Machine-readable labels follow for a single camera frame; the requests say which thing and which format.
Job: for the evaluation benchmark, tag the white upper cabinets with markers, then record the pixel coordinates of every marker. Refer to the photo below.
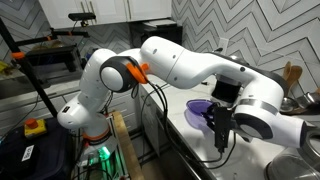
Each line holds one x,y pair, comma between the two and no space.
110,10

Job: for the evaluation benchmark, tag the white counter cabinet front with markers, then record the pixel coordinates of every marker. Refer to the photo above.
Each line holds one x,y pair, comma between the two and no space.
151,133

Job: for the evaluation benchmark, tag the steel serving spoon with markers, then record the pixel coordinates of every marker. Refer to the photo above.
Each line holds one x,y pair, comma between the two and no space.
310,98

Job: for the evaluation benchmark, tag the black microwave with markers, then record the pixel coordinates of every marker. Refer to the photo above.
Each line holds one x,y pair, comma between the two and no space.
166,38

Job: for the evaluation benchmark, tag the white drawer cabinets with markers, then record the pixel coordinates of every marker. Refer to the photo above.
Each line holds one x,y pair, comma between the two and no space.
26,103

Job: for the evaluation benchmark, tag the wooden board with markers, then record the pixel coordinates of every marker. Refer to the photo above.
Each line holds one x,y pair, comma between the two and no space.
126,146

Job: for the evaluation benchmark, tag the black stereo camera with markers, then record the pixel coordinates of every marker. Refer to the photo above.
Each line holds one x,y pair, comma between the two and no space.
81,16

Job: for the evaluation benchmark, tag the wooden spoon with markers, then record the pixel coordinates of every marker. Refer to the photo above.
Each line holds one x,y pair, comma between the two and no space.
295,73
286,68

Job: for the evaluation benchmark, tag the yellow emergency stop box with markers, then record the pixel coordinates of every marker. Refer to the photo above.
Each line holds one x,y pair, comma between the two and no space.
35,130

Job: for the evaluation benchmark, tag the steel ladle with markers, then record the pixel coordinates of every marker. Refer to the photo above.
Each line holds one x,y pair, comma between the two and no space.
289,105

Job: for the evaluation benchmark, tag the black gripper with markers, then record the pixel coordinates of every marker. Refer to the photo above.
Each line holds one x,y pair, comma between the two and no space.
212,113

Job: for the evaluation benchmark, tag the grey papers stack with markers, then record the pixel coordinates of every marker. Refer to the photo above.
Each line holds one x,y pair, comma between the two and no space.
160,23

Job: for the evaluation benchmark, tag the metal robot mounting frame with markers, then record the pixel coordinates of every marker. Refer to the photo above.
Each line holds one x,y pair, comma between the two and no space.
113,168

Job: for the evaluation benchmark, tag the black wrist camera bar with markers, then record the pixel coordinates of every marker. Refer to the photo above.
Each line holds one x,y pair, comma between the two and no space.
222,130

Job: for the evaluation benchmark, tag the purple bowl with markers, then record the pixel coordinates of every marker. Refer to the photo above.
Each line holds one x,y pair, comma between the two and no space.
196,106

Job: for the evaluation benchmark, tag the black tripod with orange clamp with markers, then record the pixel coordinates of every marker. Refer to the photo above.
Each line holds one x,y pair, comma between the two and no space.
33,80

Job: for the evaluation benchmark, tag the white wall outlet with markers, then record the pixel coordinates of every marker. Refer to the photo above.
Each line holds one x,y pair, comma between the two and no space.
223,44

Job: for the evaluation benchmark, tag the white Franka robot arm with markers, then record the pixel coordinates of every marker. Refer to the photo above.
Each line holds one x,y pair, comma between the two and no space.
180,66

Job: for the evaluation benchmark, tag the black equipment case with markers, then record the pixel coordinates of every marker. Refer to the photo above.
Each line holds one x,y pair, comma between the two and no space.
50,156

